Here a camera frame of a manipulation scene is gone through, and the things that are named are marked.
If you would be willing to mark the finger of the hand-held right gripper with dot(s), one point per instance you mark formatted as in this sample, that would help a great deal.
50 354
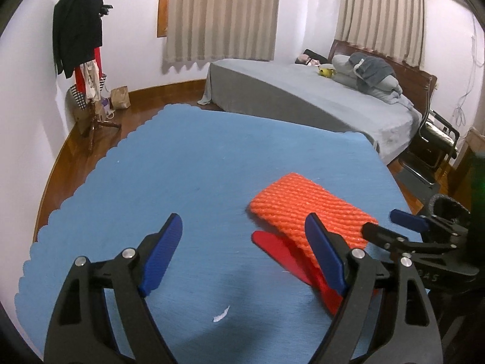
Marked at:
409 219
382 237

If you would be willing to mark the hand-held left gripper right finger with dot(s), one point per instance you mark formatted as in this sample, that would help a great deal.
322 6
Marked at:
326 250

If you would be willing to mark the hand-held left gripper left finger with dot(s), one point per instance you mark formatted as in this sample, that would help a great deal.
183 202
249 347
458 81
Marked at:
163 254

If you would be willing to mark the black trash bin with bag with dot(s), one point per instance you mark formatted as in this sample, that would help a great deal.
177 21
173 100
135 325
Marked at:
451 201

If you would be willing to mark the grey floor mat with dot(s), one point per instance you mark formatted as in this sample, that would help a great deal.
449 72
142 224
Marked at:
413 178

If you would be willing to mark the brown wooden wardrobe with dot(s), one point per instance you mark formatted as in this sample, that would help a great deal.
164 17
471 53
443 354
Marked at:
460 174

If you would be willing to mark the small white paper scrap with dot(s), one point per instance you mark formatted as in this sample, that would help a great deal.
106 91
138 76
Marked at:
221 314

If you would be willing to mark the blue scalloped table cloth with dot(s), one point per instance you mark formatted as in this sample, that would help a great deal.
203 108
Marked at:
189 167

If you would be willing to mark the dark wooden headboard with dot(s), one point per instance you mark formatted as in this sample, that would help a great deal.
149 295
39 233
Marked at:
413 76

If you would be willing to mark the wooden coat rack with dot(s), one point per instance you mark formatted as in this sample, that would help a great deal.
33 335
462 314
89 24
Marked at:
93 129

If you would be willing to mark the dark grey folded garment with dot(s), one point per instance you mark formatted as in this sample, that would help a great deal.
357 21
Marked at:
373 70

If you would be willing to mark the bed with grey sheet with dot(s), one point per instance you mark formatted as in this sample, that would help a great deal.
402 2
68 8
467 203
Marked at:
284 94

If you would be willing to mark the folded light grey duvet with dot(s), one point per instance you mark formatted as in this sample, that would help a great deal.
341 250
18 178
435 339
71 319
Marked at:
343 72

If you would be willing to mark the brown paper bag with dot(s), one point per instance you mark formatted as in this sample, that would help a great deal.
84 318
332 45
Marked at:
120 98

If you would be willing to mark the yellow plush toy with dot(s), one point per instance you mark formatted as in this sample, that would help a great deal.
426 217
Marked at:
326 71

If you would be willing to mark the black white checkered bag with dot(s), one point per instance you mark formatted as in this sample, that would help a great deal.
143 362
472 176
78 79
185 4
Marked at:
77 100

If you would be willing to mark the black pillow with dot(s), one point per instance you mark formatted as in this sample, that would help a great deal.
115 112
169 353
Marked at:
316 55

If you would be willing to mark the white patterned scarf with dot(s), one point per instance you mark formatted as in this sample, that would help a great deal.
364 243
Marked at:
91 79

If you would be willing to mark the pink plush toy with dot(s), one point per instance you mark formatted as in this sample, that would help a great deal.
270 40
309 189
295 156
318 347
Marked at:
305 60

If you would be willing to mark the red garment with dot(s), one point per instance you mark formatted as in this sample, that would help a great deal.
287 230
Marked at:
80 79

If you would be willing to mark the beige curtain behind headboard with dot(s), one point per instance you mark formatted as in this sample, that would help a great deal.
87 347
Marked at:
379 19

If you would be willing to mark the black jacket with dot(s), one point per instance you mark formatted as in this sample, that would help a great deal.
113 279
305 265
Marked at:
75 26

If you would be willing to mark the wide beige striped curtain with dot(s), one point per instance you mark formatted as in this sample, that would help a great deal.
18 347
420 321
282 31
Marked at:
223 15

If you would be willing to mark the black metal frame chair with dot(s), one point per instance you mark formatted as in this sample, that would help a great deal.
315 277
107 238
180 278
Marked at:
435 136

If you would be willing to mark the wooden window frame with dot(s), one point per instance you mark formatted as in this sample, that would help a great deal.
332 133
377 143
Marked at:
163 3

